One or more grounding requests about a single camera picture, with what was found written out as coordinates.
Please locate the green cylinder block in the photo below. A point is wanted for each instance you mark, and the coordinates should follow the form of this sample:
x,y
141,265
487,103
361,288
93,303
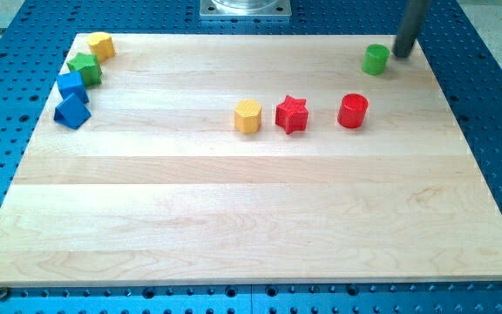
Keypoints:
x,y
375,59

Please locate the yellow hexagon block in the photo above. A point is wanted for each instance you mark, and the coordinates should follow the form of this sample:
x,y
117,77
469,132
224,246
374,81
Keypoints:
x,y
247,116

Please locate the red star block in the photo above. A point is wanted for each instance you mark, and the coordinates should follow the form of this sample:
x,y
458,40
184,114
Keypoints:
x,y
292,115

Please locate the light wooden board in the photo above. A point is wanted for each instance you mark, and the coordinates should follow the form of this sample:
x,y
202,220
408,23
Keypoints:
x,y
158,187

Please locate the red cylinder block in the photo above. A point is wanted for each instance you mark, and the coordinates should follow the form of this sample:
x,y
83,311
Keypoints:
x,y
352,110

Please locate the blue triangle block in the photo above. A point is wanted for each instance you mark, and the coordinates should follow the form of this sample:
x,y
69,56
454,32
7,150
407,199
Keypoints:
x,y
71,112

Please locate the green star block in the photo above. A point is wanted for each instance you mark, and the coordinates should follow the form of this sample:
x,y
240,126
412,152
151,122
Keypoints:
x,y
88,66

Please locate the yellow heart block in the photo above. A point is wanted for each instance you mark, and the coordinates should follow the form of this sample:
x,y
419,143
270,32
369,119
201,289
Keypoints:
x,y
101,44

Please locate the blue cube block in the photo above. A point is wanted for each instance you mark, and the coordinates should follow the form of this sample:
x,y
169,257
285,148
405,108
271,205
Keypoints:
x,y
72,83

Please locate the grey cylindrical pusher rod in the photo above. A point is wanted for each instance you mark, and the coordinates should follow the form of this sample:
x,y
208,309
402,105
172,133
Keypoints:
x,y
411,24

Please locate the left corner clamp screw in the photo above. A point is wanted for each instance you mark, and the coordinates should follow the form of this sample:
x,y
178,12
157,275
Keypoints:
x,y
4,293

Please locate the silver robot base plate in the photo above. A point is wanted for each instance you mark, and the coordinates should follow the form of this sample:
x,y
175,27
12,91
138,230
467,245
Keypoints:
x,y
245,8

